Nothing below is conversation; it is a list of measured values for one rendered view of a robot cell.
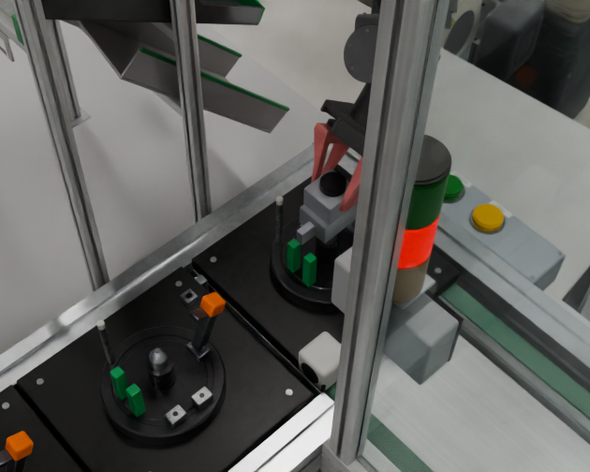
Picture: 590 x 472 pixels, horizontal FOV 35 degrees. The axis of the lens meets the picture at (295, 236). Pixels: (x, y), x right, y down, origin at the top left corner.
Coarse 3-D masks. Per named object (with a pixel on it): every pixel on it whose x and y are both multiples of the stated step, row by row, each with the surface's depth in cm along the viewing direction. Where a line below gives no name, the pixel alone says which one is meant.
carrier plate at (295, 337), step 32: (288, 192) 122; (256, 224) 119; (224, 256) 116; (256, 256) 116; (224, 288) 113; (256, 288) 113; (256, 320) 110; (288, 320) 110; (320, 320) 110; (288, 352) 108
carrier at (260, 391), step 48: (192, 288) 113; (96, 336) 109; (144, 336) 106; (192, 336) 106; (240, 336) 109; (48, 384) 105; (96, 384) 105; (144, 384) 103; (192, 384) 103; (240, 384) 105; (288, 384) 105; (96, 432) 101; (144, 432) 99; (192, 432) 100; (240, 432) 102
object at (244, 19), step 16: (48, 0) 91; (64, 0) 92; (80, 0) 93; (96, 0) 94; (112, 0) 95; (128, 0) 96; (144, 0) 98; (160, 0) 99; (208, 0) 109; (224, 0) 111; (240, 0) 111; (256, 0) 109; (48, 16) 92; (64, 16) 93; (80, 16) 94; (96, 16) 96; (112, 16) 97; (128, 16) 98; (144, 16) 99; (160, 16) 100; (208, 16) 104; (224, 16) 106; (240, 16) 107; (256, 16) 109
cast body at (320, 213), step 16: (320, 176) 106; (336, 176) 104; (304, 192) 105; (320, 192) 104; (336, 192) 103; (304, 208) 107; (320, 208) 104; (336, 208) 104; (352, 208) 107; (304, 224) 108; (320, 224) 105; (336, 224) 106; (304, 240) 107; (320, 240) 108
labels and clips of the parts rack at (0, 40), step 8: (16, 24) 87; (0, 32) 92; (16, 32) 88; (0, 40) 92; (8, 40) 92; (0, 48) 94; (8, 48) 92; (8, 56) 93; (160, 96) 114; (168, 96) 113; (168, 104) 114; (176, 104) 112
